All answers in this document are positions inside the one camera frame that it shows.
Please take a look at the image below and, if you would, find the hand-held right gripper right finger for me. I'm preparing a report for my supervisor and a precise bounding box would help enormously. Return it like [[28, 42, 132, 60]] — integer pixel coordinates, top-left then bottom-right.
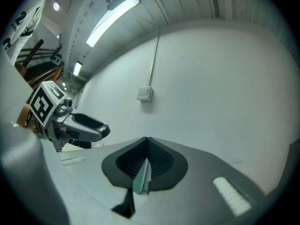
[[135, 137, 267, 225]]

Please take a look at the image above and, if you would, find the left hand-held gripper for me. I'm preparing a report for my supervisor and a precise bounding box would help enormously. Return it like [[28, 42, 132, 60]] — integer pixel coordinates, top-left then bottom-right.
[[29, 80, 111, 152]]

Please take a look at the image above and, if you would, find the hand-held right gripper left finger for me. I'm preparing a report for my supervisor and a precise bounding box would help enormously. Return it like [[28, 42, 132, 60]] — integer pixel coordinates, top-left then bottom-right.
[[56, 137, 150, 225]]

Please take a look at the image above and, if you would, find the teal hardcover book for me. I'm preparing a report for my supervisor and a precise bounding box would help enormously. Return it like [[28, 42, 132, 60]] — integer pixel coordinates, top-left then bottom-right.
[[132, 158, 151, 195]]

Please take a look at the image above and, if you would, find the ceiling tube light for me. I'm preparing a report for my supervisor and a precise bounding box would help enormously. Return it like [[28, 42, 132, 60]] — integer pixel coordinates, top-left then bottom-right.
[[73, 60, 83, 77]]

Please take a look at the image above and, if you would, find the brown wooden furniture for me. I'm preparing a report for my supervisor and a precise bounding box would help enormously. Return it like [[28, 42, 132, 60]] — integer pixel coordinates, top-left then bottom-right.
[[14, 38, 65, 126]]

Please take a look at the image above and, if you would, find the long ceiling light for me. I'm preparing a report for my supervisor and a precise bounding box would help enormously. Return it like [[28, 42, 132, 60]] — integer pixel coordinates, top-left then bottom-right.
[[86, 0, 142, 48]]

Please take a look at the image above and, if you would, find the white printed jersey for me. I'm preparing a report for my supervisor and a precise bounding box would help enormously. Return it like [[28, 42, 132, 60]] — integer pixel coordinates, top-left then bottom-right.
[[0, 0, 52, 62]]

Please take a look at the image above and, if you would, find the white wall light switch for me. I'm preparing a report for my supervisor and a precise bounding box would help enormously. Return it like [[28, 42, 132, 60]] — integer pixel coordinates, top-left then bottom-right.
[[136, 86, 155, 102]]

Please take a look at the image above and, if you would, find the white wall cable conduit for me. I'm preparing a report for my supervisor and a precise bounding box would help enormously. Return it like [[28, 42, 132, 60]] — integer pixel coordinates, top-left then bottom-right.
[[146, 31, 161, 88]]

